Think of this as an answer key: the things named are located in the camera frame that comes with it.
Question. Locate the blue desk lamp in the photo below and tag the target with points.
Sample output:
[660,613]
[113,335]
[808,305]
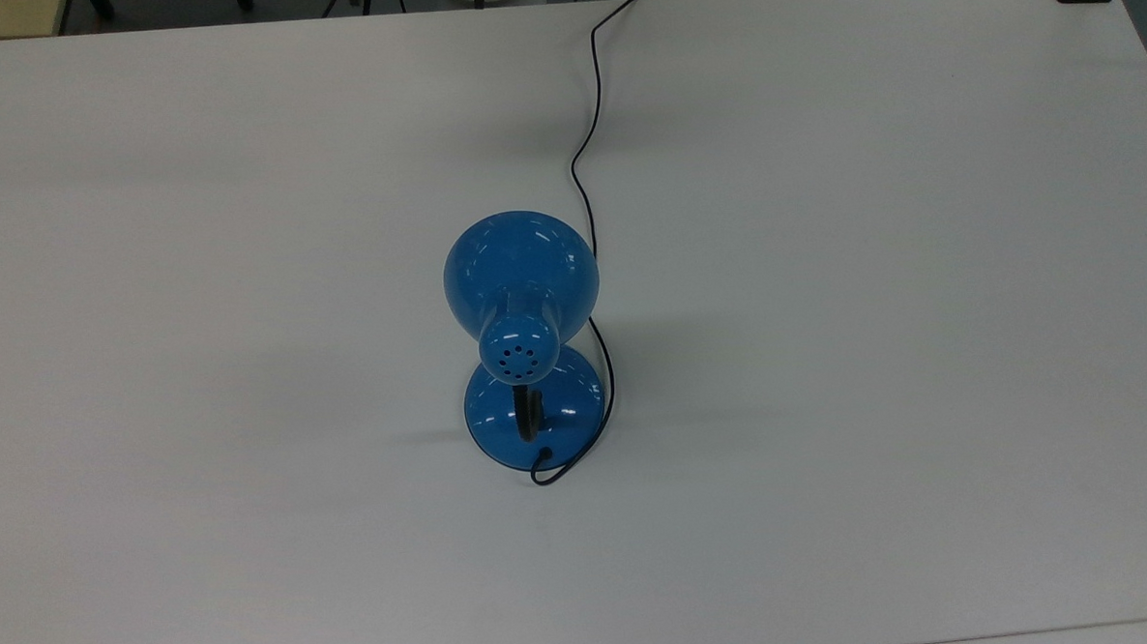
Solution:
[518,276]

